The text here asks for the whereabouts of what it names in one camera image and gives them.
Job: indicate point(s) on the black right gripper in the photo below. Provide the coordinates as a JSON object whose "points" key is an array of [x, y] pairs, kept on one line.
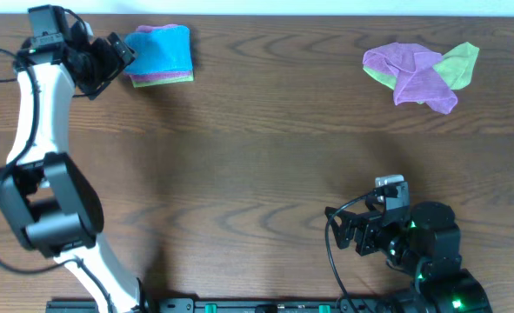
{"points": [[365, 222]]}

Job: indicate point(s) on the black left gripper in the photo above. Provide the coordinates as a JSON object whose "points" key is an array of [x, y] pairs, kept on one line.
{"points": [[115, 66]]}

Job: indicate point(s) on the blue microfiber cloth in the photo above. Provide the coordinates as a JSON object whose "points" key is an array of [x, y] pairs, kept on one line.
{"points": [[160, 50]]}

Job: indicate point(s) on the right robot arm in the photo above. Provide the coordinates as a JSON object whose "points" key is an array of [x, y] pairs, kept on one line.
{"points": [[422, 242]]}

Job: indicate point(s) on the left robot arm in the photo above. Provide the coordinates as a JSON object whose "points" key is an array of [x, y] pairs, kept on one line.
{"points": [[46, 200]]}

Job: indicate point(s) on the folded purple cloth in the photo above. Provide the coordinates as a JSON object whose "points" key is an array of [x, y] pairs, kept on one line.
{"points": [[159, 75]]}

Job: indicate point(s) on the folded green cloth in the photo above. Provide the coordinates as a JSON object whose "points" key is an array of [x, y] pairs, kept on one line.
{"points": [[137, 83]]}

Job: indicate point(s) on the crumpled purple cloth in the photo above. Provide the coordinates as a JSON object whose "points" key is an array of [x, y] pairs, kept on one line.
{"points": [[411, 64]]}

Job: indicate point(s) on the crumpled green cloth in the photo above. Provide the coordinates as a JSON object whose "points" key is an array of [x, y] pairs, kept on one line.
{"points": [[456, 69]]}

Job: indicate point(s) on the black mounting rail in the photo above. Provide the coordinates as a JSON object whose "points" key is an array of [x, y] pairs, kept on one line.
{"points": [[189, 305]]}

